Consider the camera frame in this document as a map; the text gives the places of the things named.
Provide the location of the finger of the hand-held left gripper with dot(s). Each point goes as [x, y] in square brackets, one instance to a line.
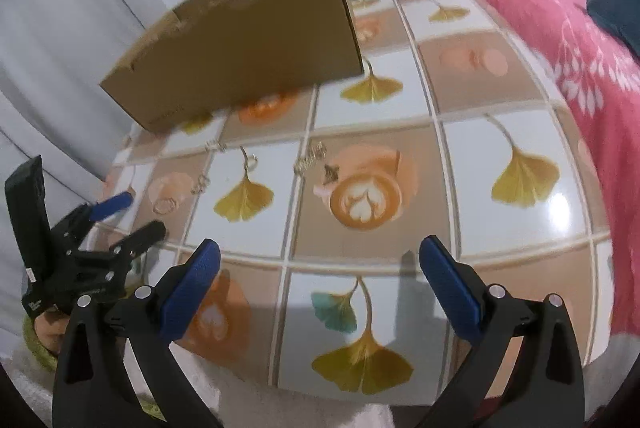
[142, 235]
[115, 203]

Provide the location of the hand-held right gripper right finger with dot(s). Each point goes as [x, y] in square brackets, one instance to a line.
[450, 288]

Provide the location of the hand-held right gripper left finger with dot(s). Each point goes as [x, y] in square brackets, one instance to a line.
[192, 293]

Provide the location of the small gold pendant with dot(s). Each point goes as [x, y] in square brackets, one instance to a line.
[331, 172]

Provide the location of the brown cardboard box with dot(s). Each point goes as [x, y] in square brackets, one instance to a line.
[240, 43]

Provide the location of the person's left forearm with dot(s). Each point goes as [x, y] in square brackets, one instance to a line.
[37, 355]

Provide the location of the person's left hand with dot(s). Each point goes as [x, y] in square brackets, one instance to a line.
[50, 328]

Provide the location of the white curtain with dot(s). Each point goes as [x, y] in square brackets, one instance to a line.
[75, 33]

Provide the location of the leaf and coffee print tablecloth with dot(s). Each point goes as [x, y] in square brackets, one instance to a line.
[500, 73]

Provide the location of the pink floral blanket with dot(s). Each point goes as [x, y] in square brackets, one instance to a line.
[575, 58]

